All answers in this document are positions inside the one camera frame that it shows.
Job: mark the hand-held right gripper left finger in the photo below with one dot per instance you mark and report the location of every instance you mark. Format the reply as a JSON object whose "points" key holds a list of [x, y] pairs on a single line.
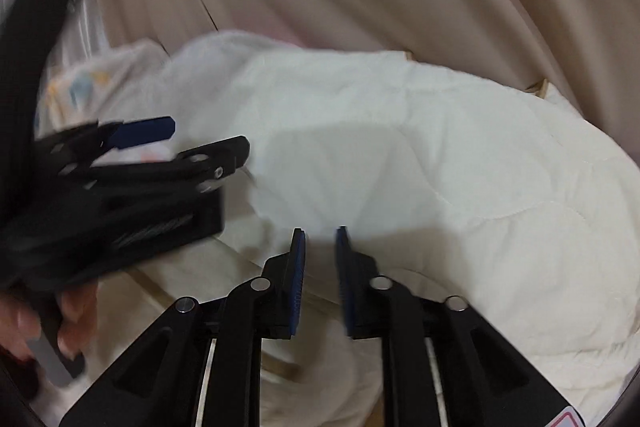
{"points": [[298, 283]]}

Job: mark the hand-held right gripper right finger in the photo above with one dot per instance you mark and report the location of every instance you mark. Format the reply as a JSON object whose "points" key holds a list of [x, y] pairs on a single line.
{"points": [[344, 288]]}

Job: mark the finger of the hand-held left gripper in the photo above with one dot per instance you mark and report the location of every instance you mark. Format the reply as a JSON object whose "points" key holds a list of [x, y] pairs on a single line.
{"points": [[145, 130], [215, 154]]}

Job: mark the white quilted blanket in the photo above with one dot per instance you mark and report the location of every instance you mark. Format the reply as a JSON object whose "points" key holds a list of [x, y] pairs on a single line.
{"points": [[400, 157]]}

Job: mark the person's left hand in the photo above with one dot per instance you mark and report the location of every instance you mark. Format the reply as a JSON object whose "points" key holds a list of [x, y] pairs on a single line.
{"points": [[77, 317]]}

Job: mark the grey floral fleece blanket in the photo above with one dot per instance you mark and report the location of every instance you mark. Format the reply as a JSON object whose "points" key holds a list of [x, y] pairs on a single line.
{"points": [[100, 82]]}

